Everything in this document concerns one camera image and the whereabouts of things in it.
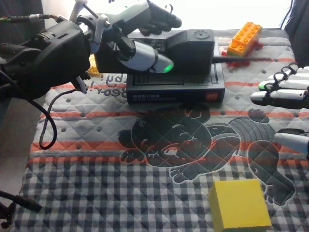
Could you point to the grey quilt with bear print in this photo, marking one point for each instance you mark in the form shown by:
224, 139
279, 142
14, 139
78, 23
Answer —
96, 181

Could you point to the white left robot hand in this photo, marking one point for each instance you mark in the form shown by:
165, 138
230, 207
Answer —
135, 17

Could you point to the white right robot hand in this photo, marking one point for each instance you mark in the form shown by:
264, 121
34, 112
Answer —
289, 87

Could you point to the black card payment terminal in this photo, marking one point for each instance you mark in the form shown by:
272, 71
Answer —
190, 53

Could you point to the orange green toy brick assembly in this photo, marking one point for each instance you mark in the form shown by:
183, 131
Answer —
243, 38

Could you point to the bag of yellow beads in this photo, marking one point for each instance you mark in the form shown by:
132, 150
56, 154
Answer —
93, 70

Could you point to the yellow cube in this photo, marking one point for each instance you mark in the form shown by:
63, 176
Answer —
239, 205

